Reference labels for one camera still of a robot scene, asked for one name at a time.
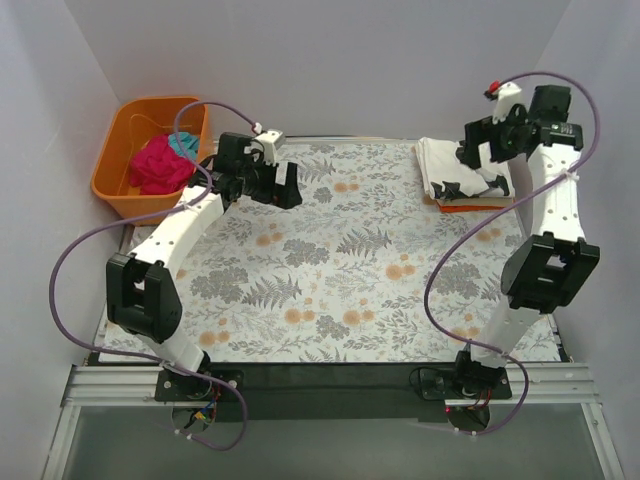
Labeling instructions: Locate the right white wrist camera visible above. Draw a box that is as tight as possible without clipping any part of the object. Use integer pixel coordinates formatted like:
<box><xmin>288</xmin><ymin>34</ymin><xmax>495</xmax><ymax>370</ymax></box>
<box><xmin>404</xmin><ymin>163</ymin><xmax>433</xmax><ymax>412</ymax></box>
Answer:
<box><xmin>484</xmin><ymin>81</ymin><xmax>522</xmax><ymax>124</ymax></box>

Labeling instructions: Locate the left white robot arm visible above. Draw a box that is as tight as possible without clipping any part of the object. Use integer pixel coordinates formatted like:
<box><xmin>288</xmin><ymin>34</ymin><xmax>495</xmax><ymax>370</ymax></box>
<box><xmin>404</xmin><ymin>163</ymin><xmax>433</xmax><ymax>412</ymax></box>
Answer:
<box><xmin>106</xmin><ymin>130</ymin><xmax>302</xmax><ymax>400</ymax></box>

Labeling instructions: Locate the crumpled teal shirt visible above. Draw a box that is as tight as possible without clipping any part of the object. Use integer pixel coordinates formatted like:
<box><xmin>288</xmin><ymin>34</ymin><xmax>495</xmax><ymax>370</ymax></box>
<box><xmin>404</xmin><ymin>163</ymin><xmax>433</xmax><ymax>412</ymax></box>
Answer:
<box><xmin>168</xmin><ymin>131</ymin><xmax>200</xmax><ymax>160</ymax></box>

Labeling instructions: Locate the crumpled magenta shirt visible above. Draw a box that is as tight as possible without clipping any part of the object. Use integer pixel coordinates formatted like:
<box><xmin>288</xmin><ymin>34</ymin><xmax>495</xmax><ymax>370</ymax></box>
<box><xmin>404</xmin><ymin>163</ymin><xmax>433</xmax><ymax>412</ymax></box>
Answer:
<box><xmin>129</xmin><ymin>134</ymin><xmax>194</xmax><ymax>195</ymax></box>

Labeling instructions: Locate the floral patterned table mat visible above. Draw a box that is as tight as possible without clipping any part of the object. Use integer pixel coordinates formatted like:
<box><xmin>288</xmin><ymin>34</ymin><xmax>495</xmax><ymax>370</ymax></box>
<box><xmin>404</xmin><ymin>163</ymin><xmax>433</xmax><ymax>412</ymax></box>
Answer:
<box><xmin>101</xmin><ymin>141</ymin><xmax>561</xmax><ymax>365</ymax></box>

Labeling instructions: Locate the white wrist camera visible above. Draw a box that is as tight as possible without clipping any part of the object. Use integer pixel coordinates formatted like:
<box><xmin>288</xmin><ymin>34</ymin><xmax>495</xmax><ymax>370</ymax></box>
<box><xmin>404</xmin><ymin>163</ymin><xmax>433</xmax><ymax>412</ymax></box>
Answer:
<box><xmin>252</xmin><ymin>122</ymin><xmax>286</xmax><ymax>166</ymax></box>
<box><xmin>484</xmin><ymin>81</ymin><xmax>522</xmax><ymax>124</ymax></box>

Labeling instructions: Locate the white t shirt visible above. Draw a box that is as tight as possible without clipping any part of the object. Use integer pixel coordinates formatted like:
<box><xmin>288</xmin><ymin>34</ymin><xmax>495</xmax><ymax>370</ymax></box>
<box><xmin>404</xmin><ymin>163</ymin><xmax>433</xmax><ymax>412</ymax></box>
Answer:
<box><xmin>415</xmin><ymin>137</ymin><xmax>515</xmax><ymax>201</ymax></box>

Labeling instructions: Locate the orange plastic basket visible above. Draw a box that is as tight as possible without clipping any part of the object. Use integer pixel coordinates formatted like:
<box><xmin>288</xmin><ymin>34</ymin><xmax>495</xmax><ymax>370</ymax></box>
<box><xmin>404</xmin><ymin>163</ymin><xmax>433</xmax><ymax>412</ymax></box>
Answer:
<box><xmin>91</xmin><ymin>96</ymin><xmax>198</xmax><ymax>219</ymax></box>

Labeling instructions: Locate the folded orange shirt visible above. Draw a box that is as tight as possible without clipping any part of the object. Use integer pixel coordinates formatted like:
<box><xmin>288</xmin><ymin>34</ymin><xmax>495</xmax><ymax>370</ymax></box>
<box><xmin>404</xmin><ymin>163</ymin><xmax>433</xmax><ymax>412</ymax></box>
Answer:
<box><xmin>438</xmin><ymin>205</ymin><xmax>505</xmax><ymax>214</ymax></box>

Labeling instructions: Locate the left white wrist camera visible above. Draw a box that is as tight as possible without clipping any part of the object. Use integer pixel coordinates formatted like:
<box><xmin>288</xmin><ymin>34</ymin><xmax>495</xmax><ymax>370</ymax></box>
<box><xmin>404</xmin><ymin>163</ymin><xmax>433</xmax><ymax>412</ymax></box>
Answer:
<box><xmin>252</xmin><ymin>122</ymin><xmax>286</xmax><ymax>166</ymax></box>

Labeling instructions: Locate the folded beige shirt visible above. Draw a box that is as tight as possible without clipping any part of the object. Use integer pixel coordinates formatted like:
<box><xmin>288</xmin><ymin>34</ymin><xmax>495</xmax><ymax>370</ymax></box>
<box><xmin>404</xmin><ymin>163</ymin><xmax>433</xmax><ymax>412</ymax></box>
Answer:
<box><xmin>437</xmin><ymin>196</ymin><xmax>514</xmax><ymax>208</ymax></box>

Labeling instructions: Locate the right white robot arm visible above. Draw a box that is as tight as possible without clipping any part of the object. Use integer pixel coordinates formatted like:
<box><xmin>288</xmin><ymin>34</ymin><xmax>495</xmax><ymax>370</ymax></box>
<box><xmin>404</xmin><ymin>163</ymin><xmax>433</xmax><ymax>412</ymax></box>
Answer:
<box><xmin>452</xmin><ymin>82</ymin><xmax>600</xmax><ymax>398</ymax></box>

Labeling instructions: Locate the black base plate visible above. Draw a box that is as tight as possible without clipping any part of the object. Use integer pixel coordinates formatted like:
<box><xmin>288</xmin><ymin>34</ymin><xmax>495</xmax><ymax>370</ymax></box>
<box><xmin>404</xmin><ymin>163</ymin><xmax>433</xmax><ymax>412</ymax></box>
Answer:
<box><xmin>154</xmin><ymin>362</ymin><xmax>512</xmax><ymax>422</ymax></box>

